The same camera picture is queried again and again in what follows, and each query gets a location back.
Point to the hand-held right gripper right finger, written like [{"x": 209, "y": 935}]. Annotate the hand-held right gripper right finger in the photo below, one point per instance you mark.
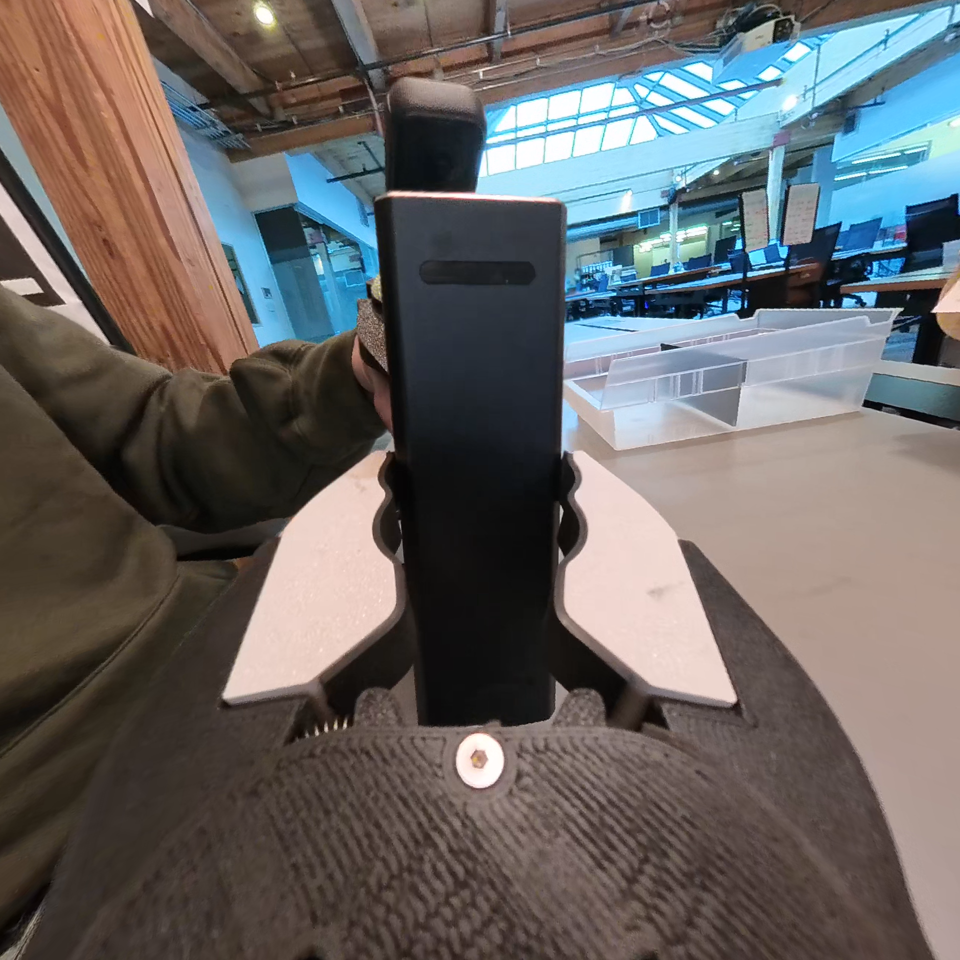
[{"x": 645, "y": 600}]

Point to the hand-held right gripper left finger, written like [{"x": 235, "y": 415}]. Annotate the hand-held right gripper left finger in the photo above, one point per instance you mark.
[{"x": 322, "y": 600}]

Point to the black rectangular box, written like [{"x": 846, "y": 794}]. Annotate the black rectangular box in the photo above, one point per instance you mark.
[{"x": 472, "y": 450}]

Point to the person's left forearm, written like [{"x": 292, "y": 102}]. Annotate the person's left forearm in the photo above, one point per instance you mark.
[{"x": 300, "y": 420}]

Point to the long wooden office desk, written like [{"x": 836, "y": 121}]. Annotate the long wooden office desk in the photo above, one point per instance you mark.
[{"x": 720, "y": 276}]

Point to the person's left hand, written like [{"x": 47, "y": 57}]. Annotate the person's left hand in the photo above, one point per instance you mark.
[{"x": 377, "y": 397}]

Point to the skylight windows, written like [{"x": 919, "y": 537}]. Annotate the skylight windows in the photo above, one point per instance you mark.
[{"x": 600, "y": 112}]

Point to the glass partition door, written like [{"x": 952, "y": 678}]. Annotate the glass partition door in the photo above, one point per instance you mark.
[{"x": 307, "y": 277}]

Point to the round ceiling lamp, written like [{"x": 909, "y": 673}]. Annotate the round ceiling lamp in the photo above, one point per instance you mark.
[{"x": 264, "y": 13}]

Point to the person's green jacket torso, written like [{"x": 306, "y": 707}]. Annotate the person's green jacket torso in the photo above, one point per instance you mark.
[{"x": 75, "y": 600}]

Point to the clear plastic divider tray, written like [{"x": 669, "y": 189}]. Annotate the clear plastic divider tray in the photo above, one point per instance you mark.
[{"x": 795, "y": 390}]

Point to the wooden pillar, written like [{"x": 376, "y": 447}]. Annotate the wooden pillar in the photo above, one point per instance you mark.
[{"x": 112, "y": 187}]

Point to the paper flip chart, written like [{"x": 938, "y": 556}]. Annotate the paper flip chart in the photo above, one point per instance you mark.
[
  {"x": 755, "y": 219},
  {"x": 800, "y": 214}
]

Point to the ceiling mounted equipment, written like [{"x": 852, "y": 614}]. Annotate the ceiling mounted equipment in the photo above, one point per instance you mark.
[{"x": 757, "y": 37}]

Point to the white adjoining table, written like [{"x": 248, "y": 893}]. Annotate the white adjoining table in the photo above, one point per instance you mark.
[{"x": 915, "y": 375}]

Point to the row of black office chairs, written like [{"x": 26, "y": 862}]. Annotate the row of black office chairs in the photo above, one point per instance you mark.
[{"x": 817, "y": 259}]

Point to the black framed wall board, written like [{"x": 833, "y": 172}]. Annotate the black framed wall board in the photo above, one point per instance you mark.
[{"x": 30, "y": 247}]

